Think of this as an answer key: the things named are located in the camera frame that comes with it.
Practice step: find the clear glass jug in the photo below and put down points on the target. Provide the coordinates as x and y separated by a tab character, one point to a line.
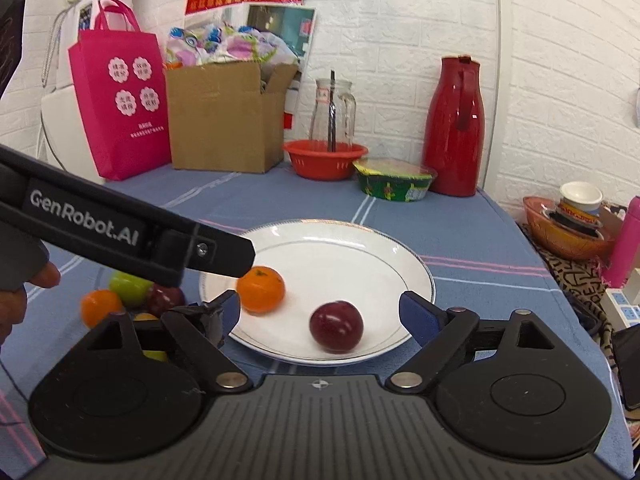
345	104

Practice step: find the green instant noodle bowl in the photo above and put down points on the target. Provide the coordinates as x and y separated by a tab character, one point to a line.
393	179

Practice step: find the brown cardboard box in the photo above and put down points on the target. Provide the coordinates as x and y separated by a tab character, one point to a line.
224	117

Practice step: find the blue striped tablecloth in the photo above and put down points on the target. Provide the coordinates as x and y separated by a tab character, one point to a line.
477	255

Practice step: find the red plastic basket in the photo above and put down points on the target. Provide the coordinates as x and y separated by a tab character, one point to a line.
314	161

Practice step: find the pink tote bag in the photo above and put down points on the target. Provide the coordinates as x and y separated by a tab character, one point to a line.
120	86

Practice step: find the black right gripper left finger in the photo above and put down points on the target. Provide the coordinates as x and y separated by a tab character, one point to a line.
199	331

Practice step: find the green apple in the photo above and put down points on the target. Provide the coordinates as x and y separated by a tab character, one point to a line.
132	291

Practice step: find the orange tangerine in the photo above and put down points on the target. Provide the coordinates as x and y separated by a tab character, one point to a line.
96	305
261	290

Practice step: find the white cup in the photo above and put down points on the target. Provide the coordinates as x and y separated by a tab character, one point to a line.
582	195

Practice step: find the dark red plum on cloth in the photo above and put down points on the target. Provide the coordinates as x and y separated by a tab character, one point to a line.
161	299

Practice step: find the pink bottle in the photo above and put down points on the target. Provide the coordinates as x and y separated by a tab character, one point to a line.
626	246

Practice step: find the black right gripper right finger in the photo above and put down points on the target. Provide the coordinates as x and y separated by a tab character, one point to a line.
444	337

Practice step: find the red thermos flask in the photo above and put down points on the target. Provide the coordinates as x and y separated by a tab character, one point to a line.
455	128

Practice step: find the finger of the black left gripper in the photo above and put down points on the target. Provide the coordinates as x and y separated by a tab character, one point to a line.
42	206

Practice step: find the floral cloth in box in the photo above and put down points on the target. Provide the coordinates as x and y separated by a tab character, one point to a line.
222	43

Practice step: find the wall photo calendar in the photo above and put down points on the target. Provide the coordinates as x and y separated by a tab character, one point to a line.
284	33

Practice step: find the orange glass bowl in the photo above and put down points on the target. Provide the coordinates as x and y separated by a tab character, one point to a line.
561	240

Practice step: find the person's left hand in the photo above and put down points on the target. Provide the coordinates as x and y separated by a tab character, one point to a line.
14	304

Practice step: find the black straw in jug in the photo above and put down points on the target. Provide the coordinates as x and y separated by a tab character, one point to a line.
331	113

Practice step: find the yellow green fruit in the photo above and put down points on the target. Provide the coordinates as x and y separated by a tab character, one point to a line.
157	355

